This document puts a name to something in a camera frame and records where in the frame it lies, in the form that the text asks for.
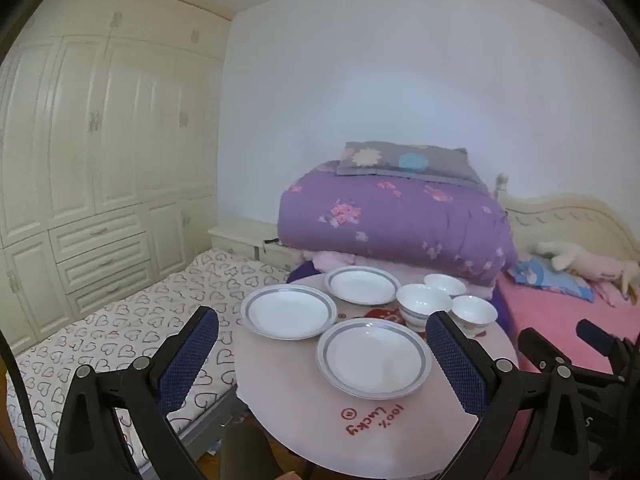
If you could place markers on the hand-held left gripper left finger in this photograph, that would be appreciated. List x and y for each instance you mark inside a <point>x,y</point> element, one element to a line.
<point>192,355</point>

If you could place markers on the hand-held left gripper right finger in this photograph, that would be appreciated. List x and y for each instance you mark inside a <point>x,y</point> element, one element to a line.
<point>455,360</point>

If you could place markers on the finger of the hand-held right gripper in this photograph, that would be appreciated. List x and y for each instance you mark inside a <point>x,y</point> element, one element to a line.
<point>537,347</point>
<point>597,337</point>

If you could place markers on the small white footed bowl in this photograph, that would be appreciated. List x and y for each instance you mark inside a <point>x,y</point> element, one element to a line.
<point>475,310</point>

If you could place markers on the large white grey-banded bowl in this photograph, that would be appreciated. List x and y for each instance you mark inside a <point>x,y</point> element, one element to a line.
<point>417,305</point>

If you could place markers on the small shallow white bowl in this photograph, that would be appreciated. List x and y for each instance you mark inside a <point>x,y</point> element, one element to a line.
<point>446,284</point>

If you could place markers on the white plate with grey band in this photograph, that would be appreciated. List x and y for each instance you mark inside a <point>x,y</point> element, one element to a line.
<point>362,285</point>
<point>289,312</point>
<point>374,357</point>

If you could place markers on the pink bed sheet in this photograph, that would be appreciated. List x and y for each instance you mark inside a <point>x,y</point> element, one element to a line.
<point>550,310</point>

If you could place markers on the blue printed pillow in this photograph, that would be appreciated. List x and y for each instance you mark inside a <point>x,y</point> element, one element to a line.
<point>545,275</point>

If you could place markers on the white and pink plush toy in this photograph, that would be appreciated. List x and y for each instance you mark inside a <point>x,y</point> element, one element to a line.
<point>590,265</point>

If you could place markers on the white heart-print mattress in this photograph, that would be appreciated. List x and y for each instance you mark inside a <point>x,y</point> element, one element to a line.
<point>125,320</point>

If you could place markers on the round pink printed table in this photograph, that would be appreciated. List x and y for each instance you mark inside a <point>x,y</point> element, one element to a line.
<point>280,375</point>

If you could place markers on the cream carved headboard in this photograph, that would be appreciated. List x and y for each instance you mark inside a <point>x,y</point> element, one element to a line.
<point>575,220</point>

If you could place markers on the cream nightstand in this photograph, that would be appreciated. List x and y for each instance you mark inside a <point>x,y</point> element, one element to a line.
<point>235,235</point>

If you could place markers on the purple floral quilt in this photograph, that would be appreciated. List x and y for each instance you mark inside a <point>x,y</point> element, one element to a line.
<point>390,220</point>

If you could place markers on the grey floral pillow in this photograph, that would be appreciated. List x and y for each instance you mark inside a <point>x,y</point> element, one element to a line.
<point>400,160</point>

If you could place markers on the cream panelled wardrobe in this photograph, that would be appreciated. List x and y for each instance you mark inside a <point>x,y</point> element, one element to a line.
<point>100,135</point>

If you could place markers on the grey bed frame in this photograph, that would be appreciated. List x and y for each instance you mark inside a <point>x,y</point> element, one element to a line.
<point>210,420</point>

